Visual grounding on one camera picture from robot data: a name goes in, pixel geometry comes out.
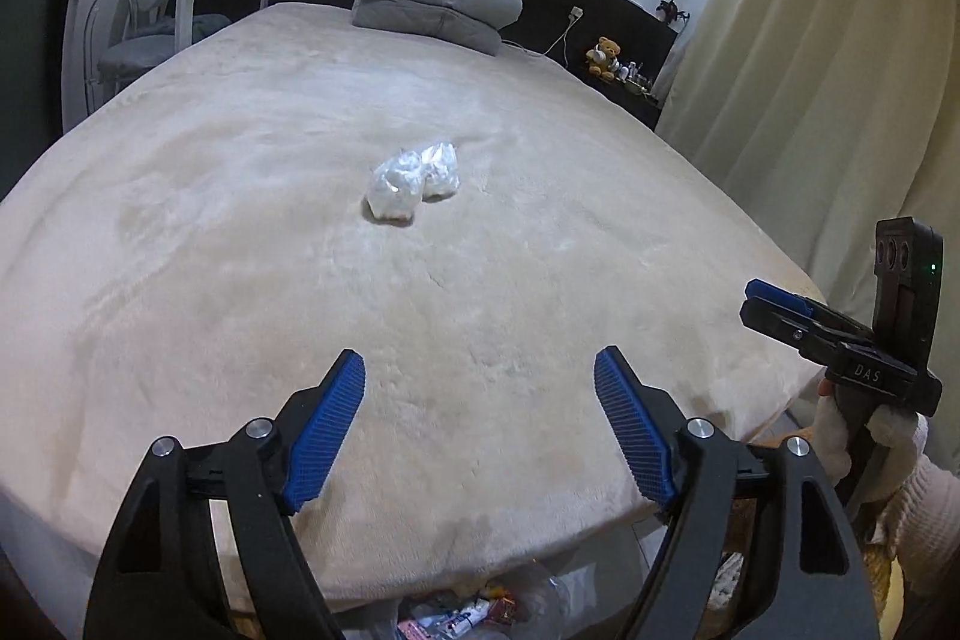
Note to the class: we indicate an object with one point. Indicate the beige plush bed blanket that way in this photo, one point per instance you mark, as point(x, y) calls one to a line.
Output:
point(262, 235)

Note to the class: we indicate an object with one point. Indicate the white chair with grey cushion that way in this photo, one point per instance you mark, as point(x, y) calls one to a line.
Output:
point(135, 51)

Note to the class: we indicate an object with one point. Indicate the person's right forearm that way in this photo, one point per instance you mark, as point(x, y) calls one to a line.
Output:
point(930, 535)

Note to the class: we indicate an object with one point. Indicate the cream curtain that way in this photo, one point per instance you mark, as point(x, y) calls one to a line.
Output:
point(825, 48)

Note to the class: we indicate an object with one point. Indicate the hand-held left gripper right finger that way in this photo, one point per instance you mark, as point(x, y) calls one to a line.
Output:
point(634, 430)

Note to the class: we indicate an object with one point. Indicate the small bottles on shelf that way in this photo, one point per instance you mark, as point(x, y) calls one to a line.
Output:
point(636, 79)

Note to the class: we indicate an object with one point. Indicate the person's right hand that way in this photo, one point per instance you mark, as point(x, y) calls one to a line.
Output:
point(904, 452)

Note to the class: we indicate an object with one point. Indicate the clear plastic trash bag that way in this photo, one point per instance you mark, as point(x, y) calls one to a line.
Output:
point(510, 602)

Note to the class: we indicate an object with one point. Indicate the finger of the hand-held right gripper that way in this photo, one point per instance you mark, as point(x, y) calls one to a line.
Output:
point(780, 296)
point(780, 326)

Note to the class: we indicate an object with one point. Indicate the small clear plastic bag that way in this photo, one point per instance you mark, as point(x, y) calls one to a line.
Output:
point(441, 171)

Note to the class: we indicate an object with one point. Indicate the brown teddy bear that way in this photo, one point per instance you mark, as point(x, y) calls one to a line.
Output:
point(604, 57)

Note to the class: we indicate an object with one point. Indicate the large clear plastic bag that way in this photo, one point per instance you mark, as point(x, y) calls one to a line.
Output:
point(394, 190)

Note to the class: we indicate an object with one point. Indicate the dark toy figure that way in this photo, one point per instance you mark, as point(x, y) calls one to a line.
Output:
point(673, 10)

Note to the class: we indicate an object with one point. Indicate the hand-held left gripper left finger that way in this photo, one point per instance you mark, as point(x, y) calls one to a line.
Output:
point(330, 422)

